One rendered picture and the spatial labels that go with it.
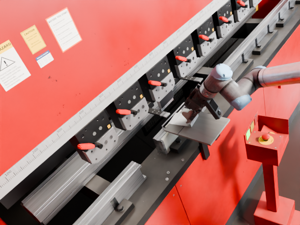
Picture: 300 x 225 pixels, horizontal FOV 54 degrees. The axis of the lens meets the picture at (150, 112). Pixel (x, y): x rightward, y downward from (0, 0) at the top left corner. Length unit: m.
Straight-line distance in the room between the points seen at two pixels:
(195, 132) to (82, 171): 0.58
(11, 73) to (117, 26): 0.42
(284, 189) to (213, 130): 1.13
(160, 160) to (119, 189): 0.28
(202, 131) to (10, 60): 0.86
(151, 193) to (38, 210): 0.51
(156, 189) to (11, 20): 0.90
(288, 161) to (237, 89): 1.44
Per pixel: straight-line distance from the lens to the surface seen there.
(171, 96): 1.44
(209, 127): 1.39
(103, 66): 1.08
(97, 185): 1.52
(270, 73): 1.19
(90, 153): 1.12
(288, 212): 2.13
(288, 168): 2.50
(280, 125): 1.71
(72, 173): 1.49
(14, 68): 0.92
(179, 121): 1.46
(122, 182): 1.33
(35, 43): 0.94
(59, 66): 0.98
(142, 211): 1.33
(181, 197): 1.50
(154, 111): 1.58
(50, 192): 1.48
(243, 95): 1.18
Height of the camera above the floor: 1.91
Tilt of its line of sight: 35 degrees down
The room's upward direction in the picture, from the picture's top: 21 degrees counter-clockwise
